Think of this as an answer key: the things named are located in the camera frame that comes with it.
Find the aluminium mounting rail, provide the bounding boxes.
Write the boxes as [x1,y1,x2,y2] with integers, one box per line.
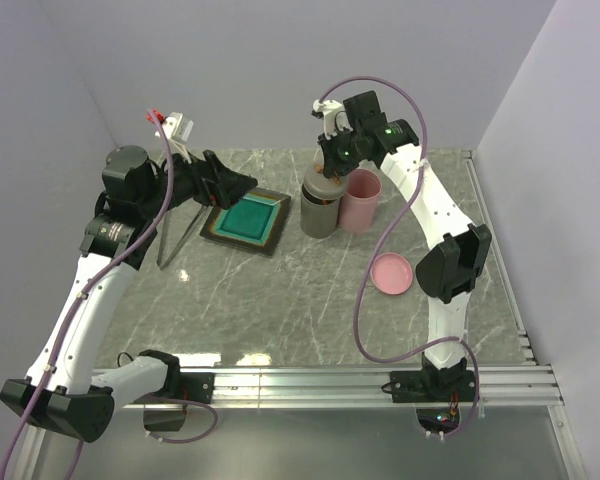
[9,367,589,480]

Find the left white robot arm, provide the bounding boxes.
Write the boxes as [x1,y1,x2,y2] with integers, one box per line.
[0,146,258,443]

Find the grey cylindrical container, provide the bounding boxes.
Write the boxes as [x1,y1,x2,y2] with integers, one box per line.
[300,193,340,239]

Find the pink round lid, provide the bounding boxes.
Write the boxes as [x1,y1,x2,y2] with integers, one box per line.
[371,252,413,295]

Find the grey round lid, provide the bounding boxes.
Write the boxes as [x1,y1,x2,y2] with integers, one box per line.
[302,163,349,204]

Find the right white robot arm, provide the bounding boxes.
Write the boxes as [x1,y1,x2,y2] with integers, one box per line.
[312,91,492,400]

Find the pink cylindrical container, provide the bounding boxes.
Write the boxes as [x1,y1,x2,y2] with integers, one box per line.
[338,169,382,234]

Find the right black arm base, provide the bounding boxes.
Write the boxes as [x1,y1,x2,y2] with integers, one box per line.
[381,367,480,438]

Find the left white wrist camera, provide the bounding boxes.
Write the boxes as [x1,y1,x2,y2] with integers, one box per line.
[146,109,194,159]

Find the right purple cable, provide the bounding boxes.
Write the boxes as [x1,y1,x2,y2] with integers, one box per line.
[319,75,481,439]

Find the square teal ceramic plate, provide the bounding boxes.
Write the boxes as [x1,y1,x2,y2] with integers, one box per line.
[200,188,292,257]

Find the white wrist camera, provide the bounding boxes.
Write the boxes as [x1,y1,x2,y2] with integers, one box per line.
[146,109,194,159]
[311,99,352,140]

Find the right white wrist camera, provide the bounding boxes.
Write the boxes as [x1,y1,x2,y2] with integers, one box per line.
[311,99,352,140]

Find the metal serving tongs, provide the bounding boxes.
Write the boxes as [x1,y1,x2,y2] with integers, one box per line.
[156,206,209,271]

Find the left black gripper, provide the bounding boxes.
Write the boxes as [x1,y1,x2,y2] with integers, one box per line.
[140,140,258,218]

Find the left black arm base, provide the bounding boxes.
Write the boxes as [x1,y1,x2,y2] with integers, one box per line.
[128,372,219,445]

